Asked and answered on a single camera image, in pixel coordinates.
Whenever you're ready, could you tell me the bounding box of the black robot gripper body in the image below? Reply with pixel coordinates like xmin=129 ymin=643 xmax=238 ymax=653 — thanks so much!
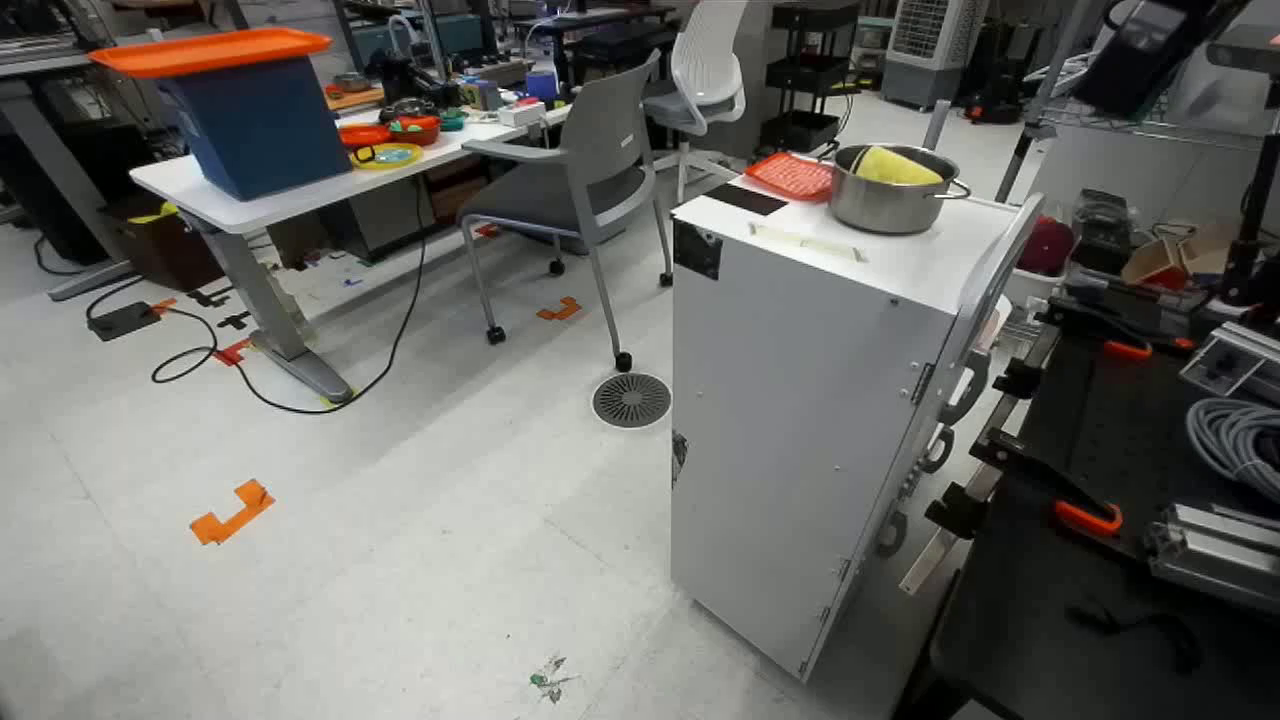
xmin=1075 ymin=0 xmax=1257 ymax=121

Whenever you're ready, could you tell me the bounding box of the yellow striped sponge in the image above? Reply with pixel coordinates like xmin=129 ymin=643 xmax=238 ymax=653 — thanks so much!
xmin=851 ymin=145 xmax=949 ymax=193

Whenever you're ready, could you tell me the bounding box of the steel pot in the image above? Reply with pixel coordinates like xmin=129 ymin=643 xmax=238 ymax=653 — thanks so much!
xmin=826 ymin=140 xmax=975 ymax=240

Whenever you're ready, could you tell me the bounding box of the orange checkered pot holder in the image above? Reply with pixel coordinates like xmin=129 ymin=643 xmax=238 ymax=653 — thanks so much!
xmin=741 ymin=148 xmax=839 ymax=202

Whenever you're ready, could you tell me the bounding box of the grey tripod leg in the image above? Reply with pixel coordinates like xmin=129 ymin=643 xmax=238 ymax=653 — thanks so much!
xmin=993 ymin=0 xmax=1113 ymax=207

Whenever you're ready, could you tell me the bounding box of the dark red container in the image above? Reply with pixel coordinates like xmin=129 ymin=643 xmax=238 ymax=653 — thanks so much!
xmin=1017 ymin=210 xmax=1078 ymax=279

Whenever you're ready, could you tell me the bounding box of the white air cooler unit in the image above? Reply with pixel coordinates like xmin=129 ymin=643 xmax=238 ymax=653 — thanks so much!
xmin=877 ymin=0 xmax=993 ymax=112

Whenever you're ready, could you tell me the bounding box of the grey metal plate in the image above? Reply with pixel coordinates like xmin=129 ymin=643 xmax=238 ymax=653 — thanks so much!
xmin=1174 ymin=315 xmax=1280 ymax=403

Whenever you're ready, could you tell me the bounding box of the black shelf cart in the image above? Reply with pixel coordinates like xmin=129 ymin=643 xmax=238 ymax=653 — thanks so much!
xmin=756 ymin=0 xmax=864 ymax=155

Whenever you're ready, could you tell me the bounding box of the beige tape label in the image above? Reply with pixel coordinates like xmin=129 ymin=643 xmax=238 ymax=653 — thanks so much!
xmin=745 ymin=215 xmax=864 ymax=268

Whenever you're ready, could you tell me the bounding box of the black square patch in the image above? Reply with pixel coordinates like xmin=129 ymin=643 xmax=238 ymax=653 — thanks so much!
xmin=700 ymin=179 xmax=792 ymax=219

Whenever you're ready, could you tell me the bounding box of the white office chair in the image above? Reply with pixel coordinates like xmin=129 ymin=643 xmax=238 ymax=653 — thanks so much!
xmin=643 ymin=0 xmax=751 ymax=202

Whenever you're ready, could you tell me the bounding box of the white toy kitchen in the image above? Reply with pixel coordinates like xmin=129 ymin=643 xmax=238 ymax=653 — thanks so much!
xmin=667 ymin=171 xmax=1048 ymax=689

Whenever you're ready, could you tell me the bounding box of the grey office chair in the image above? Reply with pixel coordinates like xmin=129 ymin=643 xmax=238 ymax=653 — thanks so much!
xmin=457 ymin=49 xmax=677 ymax=374

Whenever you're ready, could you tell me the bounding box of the black robot table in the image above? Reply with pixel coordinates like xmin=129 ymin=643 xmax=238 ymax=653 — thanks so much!
xmin=892 ymin=311 xmax=1280 ymax=720

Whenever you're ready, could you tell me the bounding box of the blue spray bottle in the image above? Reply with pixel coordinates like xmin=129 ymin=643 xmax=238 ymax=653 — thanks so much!
xmin=519 ymin=31 xmax=567 ymax=109

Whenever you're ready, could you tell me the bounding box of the brown cardboard box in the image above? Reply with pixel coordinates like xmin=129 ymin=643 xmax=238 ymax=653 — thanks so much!
xmin=418 ymin=161 xmax=495 ymax=226

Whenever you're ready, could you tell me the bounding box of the red bowl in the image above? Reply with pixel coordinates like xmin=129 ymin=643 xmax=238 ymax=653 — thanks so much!
xmin=383 ymin=109 xmax=442 ymax=148

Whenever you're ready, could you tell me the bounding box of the yellow green plate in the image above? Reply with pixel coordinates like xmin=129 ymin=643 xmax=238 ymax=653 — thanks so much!
xmin=347 ymin=140 xmax=429 ymax=171

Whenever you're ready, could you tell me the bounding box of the orange plate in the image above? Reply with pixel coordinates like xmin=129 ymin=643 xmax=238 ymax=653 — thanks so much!
xmin=335 ymin=121 xmax=397 ymax=152

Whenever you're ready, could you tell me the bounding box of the blue storage bin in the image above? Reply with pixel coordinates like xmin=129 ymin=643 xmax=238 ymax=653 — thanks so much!
xmin=156 ymin=51 xmax=356 ymax=202

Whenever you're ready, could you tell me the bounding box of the orange bin lid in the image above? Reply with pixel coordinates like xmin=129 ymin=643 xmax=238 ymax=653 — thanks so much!
xmin=89 ymin=23 xmax=335 ymax=84

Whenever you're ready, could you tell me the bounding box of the white desk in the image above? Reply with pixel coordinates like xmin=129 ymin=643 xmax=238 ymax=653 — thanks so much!
xmin=129 ymin=99 xmax=577 ymax=406

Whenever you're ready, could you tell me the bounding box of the black power adapter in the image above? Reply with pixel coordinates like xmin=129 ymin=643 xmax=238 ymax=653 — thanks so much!
xmin=85 ymin=296 xmax=163 ymax=344

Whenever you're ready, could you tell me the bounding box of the grey desk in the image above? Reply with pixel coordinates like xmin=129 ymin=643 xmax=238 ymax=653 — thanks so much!
xmin=0 ymin=37 xmax=136 ymax=304

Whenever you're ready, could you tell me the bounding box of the black camera stand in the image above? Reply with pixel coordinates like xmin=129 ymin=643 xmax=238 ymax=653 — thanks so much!
xmin=1203 ymin=15 xmax=1280 ymax=307

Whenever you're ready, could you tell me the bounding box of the black clamp orange handle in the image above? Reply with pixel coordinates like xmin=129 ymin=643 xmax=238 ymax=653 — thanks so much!
xmin=1044 ymin=283 xmax=1155 ymax=366
xmin=967 ymin=431 xmax=1129 ymax=542

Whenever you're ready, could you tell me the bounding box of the grey cable coil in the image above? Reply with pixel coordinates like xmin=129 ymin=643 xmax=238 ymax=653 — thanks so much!
xmin=1179 ymin=390 xmax=1280 ymax=508

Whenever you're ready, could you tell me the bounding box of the aluminium extrusion rail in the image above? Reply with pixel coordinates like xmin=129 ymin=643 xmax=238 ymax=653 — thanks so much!
xmin=1141 ymin=495 xmax=1280 ymax=615

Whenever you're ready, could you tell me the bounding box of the black floor cable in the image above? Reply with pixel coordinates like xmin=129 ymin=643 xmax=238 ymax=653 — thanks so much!
xmin=146 ymin=174 xmax=431 ymax=419

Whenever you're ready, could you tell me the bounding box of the orange floor bracket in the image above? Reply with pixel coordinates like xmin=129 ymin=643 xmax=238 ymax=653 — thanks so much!
xmin=185 ymin=474 xmax=281 ymax=553

